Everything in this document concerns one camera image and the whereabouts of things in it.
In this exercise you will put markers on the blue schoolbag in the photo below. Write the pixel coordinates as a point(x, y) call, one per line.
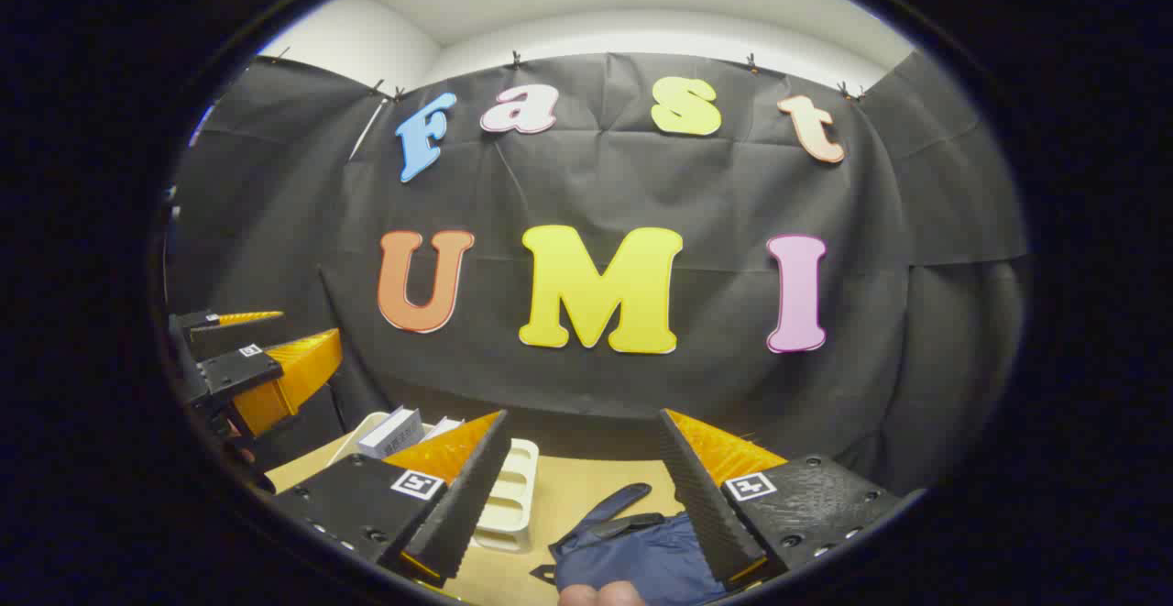
point(641, 556)

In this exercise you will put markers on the black backdrop cloth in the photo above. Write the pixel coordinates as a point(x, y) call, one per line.
point(696, 184)

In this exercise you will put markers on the plain white book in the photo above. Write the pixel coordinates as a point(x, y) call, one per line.
point(442, 427)

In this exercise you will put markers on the book with dark figure cover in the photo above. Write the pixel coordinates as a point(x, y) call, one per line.
point(389, 434)

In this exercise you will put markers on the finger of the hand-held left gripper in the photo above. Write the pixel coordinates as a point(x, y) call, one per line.
point(275, 386)
point(206, 320)

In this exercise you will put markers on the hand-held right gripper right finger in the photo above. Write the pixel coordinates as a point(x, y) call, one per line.
point(701, 505)

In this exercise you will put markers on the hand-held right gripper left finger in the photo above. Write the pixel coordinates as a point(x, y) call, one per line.
point(467, 505)

